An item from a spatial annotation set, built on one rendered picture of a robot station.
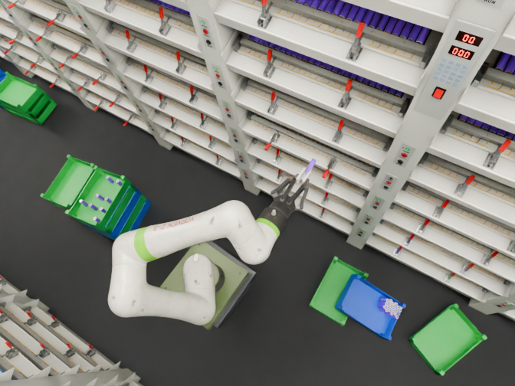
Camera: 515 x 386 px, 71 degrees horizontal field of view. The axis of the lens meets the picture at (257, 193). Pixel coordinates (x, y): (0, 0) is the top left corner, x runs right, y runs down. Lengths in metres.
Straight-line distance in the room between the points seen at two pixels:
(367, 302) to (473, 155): 1.14
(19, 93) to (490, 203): 2.94
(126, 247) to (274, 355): 1.11
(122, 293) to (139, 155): 1.51
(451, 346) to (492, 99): 1.49
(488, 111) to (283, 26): 0.55
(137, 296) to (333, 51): 0.93
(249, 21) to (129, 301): 0.92
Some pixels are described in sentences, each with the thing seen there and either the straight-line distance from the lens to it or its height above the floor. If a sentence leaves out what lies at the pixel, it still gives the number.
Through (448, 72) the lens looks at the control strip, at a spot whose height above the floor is 1.44.
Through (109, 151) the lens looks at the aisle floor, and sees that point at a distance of 2.74.
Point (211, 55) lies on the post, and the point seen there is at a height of 1.16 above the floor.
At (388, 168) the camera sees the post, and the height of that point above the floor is 0.96.
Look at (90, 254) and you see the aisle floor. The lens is 2.49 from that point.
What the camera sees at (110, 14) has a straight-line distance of 1.63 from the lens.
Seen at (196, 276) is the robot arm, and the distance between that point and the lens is 1.59.
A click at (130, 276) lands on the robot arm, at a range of 1.28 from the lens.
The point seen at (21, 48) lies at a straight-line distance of 3.11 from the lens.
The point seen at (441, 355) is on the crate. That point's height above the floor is 0.00.
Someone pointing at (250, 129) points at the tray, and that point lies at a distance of 1.61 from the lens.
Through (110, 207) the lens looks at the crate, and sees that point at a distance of 2.09.
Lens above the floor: 2.09
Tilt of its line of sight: 66 degrees down
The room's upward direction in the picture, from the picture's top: 13 degrees counter-clockwise
